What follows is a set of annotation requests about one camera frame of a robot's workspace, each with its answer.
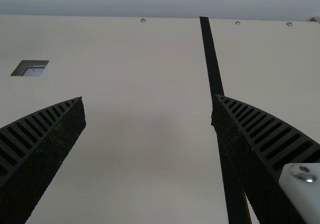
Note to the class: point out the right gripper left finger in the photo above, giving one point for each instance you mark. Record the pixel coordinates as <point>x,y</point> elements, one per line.
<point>45,144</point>

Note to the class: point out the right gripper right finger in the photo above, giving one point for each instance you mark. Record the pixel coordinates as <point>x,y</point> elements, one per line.
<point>252,144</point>

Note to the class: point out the black strip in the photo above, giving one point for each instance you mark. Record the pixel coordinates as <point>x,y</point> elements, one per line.
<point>210,59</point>

